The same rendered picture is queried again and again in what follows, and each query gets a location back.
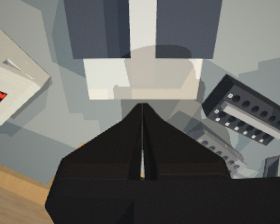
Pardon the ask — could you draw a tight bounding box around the grey bench mat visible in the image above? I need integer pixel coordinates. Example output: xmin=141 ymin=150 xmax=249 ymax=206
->
xmin=0 ymin=0 xmax=280 ymax=185

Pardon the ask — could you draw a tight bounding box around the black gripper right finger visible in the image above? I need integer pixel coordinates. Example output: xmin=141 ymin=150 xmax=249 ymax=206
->
xmin=143 ymin=103 xmax=232 ymax=180

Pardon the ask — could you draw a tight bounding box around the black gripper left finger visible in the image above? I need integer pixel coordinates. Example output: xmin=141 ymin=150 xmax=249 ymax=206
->
xmin=53 ymin=103 xmax=143 ymax=181

